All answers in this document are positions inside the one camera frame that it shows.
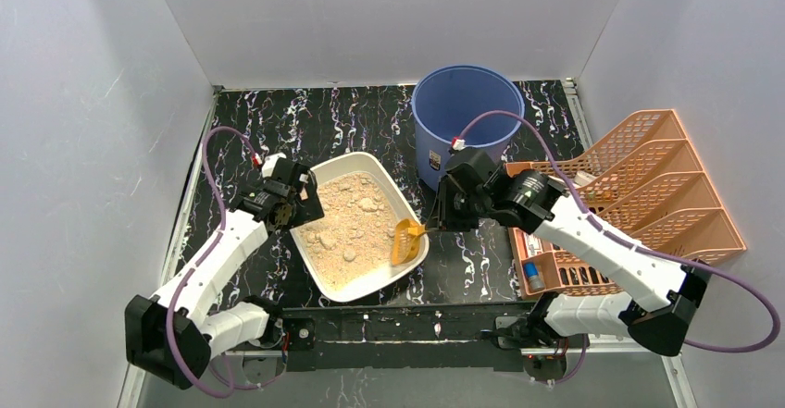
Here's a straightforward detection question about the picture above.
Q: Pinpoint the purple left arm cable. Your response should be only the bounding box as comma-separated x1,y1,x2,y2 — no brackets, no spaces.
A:
165,126,265,401

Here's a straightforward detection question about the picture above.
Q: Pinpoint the white plastic litter box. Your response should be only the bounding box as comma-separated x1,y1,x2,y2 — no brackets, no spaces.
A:
291,152,430,303

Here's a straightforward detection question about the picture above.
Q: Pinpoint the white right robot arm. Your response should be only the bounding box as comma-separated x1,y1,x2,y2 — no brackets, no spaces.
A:
426,147,709,356

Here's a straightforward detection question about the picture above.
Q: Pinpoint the red white small box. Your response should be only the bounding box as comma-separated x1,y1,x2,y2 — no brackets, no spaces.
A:
524,234,544,257

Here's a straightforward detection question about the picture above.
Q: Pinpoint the blue capped small bottle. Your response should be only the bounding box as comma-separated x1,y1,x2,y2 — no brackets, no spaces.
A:
523,262,545,292

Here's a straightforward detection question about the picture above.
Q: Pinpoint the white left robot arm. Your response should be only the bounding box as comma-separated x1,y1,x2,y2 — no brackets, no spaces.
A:
124,154,324,389

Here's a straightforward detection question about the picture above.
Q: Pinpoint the beige cat litter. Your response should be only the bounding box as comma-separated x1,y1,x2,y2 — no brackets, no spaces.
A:
299,172,398,292

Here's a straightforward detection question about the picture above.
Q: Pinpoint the yellow slotted litter scoop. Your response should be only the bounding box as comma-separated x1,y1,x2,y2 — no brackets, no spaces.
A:
391,218,427,266

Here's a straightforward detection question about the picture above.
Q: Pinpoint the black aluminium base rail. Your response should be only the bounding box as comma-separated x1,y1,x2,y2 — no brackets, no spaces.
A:
156,301,682,388

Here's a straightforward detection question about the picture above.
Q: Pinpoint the orange plastic file organizer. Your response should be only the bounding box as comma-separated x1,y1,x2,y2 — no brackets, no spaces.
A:
508,109,747,300

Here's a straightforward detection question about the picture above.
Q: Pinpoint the blue plastic bucket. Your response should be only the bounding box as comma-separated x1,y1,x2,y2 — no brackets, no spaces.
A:
411,65,525,191

